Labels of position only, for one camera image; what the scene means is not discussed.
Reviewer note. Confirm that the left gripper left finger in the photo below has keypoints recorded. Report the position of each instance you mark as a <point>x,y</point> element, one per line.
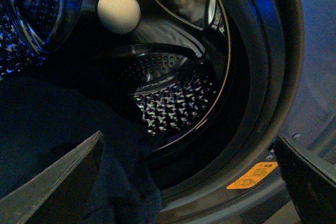
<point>60,193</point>

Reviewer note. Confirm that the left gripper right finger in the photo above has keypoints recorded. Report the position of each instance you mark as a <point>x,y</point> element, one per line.
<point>310,181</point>

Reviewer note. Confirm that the navy blue knit garment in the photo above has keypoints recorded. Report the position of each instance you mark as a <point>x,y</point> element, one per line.
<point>41,122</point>

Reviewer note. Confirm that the grey front-load washing machine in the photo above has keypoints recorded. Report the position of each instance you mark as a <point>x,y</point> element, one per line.
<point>281,81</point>

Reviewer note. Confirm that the orange warning sticker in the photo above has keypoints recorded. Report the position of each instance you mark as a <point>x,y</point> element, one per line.
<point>253,176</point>

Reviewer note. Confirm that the steel perforated washer drum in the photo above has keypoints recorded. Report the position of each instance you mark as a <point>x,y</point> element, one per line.
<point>168,73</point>

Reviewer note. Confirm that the white round drum hub cap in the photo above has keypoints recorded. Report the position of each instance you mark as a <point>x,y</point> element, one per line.
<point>119,16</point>

